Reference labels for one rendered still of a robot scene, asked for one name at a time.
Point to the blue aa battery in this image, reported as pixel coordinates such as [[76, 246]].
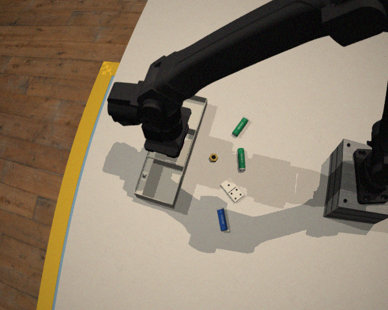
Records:
[[222, 219]]

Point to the green aa battery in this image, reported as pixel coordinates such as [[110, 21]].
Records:
[[240, 126], [241, 159]]

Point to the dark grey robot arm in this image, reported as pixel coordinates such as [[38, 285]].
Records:
[[269, 30]]

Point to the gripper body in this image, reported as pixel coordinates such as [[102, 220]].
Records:
[[172, 139]]

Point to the white domino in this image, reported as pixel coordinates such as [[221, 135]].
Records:
[[232, 190]]

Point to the brass hex nut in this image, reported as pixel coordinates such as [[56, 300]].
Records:
[[213, 157]]

